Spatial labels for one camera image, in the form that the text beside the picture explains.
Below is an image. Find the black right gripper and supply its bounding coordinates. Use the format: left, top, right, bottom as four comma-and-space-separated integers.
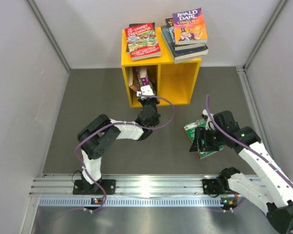
189, 126, 227, 152

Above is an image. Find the green red paperback book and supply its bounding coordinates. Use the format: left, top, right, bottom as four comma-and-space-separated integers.
183, 117, 216, 159

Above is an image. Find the purple white paperback book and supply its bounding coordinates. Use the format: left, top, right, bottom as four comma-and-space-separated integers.
135, 66, 151, 87

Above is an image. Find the teal paperback book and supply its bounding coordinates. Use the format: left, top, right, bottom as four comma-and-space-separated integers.
173, 56, 201, 64

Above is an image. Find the dark blue paperback book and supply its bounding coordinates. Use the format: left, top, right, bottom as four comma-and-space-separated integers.
161, 26, 209, 59

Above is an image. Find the dark orange Edward Tulane book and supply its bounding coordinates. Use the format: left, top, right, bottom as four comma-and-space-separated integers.
126, 22, 156, 55

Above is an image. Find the red 13-storey treehouse book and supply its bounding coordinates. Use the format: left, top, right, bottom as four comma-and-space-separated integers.
125, 22, 162, 61

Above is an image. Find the black blue treehouse book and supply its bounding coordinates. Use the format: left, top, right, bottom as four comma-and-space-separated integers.
165, 18, 206, 51

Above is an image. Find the purple Roald Dahl book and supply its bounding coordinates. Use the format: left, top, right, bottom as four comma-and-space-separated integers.
172, 8, 208, 45

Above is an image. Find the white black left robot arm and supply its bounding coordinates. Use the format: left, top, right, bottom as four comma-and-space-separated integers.
73, 82, 160, 195

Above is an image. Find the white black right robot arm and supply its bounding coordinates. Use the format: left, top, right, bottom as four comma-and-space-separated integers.
190, 109, 293, 234

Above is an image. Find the yellow wooden cubby shelf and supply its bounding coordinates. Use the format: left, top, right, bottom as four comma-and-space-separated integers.
121, 27, 201, 108

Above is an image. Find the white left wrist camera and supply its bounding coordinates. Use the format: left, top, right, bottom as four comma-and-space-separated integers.
136, 85, 155, 100

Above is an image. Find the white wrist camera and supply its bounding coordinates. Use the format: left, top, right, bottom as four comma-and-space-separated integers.
136, 85, 155, 100
201, 109, 215, 130

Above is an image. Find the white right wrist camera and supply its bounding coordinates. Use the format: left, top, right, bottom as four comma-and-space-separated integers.
201, 109, 215, 130

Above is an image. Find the aluminium mounting rail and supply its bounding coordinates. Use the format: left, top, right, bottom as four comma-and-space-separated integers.
30, 174, 293, 208

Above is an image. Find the aluminium corner frame post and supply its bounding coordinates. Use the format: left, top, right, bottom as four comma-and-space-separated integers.
242, 0, 289, 72

